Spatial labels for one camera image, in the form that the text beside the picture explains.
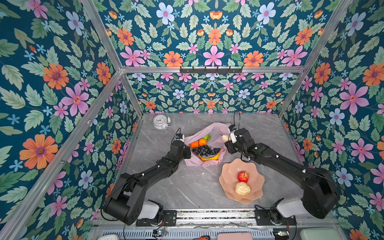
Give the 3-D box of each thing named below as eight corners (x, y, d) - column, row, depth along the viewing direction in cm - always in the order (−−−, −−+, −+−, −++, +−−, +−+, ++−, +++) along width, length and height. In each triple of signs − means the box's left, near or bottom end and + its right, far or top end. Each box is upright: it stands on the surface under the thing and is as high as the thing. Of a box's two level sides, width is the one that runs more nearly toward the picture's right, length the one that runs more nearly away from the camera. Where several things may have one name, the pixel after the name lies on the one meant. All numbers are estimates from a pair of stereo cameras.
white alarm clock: (151, 127, 114) (149, 123, 110) (158, 117, 120) (157, 113, 117) (165, 131, 111) (164, 127, 107) (172, 121, 118) (171, 116, 114)
